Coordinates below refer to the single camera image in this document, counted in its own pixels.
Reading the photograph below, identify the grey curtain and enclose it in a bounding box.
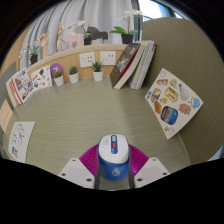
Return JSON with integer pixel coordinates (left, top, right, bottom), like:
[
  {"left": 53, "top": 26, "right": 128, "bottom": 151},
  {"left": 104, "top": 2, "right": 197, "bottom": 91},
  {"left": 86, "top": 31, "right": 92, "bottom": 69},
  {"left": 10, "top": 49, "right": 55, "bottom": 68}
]
[{"left": 19, "top": 0, "right": 134, "bottom": 71}]

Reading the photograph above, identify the dark horse figure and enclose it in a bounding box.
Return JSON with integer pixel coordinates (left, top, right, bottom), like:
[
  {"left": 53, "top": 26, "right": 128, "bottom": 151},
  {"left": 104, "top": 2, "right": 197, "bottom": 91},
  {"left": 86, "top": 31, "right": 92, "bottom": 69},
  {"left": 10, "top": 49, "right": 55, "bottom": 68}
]
[{"left": 87, "top": 27, "right": 109, "bottom": 44}]

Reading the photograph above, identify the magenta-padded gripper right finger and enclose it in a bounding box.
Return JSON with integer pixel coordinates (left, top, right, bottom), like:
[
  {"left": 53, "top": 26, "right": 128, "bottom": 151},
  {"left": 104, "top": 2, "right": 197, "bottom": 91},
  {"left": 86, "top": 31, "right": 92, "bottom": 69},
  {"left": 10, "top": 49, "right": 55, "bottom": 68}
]
[{"left": 128, "top": 143, "right": 171, "bottom": 190}]

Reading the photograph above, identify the black book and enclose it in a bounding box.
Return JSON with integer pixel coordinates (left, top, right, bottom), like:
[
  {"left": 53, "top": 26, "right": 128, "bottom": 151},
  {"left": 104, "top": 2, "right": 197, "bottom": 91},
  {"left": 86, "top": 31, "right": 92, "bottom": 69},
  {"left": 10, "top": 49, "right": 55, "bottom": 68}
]
[{"left": 109, "top": 42, "right": 143, "bottom": 90}]

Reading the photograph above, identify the dark-framed window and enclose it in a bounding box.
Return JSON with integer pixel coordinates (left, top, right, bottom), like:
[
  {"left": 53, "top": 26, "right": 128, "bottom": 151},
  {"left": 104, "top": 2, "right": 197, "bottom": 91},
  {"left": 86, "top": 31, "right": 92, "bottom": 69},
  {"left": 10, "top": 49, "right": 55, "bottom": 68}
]
[{"left": 131, "top": 0, "right": 188, "bottom": 33}]

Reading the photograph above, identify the red and white magazine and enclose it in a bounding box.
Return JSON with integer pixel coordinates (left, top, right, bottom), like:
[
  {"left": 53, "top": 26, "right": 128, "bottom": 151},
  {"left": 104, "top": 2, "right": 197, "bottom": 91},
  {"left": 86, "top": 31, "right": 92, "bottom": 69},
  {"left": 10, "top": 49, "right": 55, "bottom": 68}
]
[{"left": 9, "top": 68, "right": 35, "bottom": 105}]

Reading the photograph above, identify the wooden artist mannequin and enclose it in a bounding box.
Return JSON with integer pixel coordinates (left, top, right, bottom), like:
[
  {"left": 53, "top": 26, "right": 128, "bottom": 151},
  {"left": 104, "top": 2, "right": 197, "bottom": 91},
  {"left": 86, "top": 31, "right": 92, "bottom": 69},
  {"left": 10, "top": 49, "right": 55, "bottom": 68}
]
[{"left": 55, "top": 21, "right": 67, "bottom": 52}]

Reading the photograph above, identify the blue and white computer mouse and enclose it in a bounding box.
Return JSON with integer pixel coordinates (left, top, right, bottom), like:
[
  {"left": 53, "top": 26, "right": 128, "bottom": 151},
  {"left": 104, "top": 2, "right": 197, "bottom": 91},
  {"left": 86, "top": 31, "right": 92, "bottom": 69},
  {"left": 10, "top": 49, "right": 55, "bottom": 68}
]
[{"left": 97, "top": 133, "right": 131, "bottom": 183}]

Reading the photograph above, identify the colourful sticker sheet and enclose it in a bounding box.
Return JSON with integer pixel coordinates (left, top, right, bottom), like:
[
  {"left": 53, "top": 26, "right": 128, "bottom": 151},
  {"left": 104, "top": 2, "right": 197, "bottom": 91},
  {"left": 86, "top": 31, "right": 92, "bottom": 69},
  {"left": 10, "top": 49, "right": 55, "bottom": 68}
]
[{"left": 144, "top": 68, "right": 204, "bottom": 140}]

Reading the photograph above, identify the white picture sticker sheet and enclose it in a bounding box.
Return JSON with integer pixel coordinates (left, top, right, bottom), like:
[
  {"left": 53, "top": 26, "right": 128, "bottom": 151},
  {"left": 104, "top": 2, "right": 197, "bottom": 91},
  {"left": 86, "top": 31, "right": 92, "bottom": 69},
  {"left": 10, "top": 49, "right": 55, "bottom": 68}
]
[{"left": 30, "top": 65, "right": 53, "bottom": 91}]

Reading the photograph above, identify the white wall socket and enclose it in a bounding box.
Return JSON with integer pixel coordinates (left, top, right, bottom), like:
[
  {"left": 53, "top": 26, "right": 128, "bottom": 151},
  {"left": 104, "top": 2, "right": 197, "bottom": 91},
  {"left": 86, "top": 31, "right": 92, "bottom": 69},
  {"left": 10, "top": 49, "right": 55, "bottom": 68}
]
[
  {"left": 99, "top": 50, "right": 117, "bottom": 66},
  {"left": 78, "top": 52, "right": 96, "bottom": 69}
]

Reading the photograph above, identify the small plant in white pot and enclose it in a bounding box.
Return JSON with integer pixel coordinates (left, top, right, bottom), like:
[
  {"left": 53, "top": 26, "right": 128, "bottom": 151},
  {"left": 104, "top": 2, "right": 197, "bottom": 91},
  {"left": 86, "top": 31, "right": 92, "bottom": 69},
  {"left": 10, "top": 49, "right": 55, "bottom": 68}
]
[
  {"left": 91, "top": 60, "right": 105, "bottom": 82},
  {"left": 53, "top": 70, "right": 65, "bottom": 87},
  {"left": 68, "top": 65, "right": 80, "bottom": 84}
]

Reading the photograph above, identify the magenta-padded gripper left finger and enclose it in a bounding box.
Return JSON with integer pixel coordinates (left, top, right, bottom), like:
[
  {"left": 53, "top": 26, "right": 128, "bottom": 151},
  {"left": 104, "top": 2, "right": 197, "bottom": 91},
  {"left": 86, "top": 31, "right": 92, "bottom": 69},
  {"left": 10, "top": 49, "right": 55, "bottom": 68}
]
[{"left": 57, "top": 143, "right": 101, "bottom": 190}]

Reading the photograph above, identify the white cartoon-print mouse pad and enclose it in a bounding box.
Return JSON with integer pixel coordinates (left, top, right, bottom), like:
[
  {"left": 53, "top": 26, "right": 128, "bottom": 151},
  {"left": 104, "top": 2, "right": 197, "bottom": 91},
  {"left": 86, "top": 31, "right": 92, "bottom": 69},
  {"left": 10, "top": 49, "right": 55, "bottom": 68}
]
[{"left": 8, "top": 120, "right": 36, "bottom": 164}]

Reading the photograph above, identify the purple round number sign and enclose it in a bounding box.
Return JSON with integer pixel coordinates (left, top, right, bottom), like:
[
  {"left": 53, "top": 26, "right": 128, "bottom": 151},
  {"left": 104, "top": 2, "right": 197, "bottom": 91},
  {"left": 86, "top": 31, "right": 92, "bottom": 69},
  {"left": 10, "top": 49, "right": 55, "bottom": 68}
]
[{"left": 49, "top": 62, "right": 65, "bottom": 79}]

